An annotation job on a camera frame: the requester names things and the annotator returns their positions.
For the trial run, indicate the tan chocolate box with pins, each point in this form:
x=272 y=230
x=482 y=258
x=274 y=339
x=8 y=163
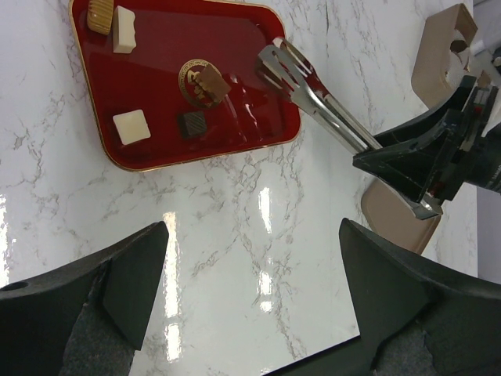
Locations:
x=443 y=55

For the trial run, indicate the dark square chocolate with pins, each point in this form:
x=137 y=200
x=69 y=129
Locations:
x=192 y=124

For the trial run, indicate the gold ridged chocolate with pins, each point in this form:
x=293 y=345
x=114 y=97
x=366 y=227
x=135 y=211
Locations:
x=100 y=15

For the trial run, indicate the brown rectangular chocolate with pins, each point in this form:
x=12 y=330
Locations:
x=213 y=84

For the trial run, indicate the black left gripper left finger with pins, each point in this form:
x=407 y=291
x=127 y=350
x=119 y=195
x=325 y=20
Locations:
x=88 y=317

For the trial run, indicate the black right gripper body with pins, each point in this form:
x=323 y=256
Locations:
x=483 y=141

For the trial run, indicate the white square chocolate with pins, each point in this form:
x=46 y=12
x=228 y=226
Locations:
x=131 y=127

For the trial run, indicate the white rectangular chocolate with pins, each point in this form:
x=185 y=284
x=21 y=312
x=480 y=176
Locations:
x=123 y=28

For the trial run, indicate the red lacquer tray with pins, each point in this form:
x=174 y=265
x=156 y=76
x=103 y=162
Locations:
x=175 y=41

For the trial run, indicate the metal tongs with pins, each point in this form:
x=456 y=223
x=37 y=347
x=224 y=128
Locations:
x=281 y=66

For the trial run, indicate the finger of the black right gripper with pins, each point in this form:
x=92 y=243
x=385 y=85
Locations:
x=426 y=121
x=432 y=163

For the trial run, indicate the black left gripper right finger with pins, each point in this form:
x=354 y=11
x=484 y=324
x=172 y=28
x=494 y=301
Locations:
x=415 y=316

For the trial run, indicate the tan box lid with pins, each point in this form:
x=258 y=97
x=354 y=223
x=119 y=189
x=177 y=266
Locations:
x=389 y=217

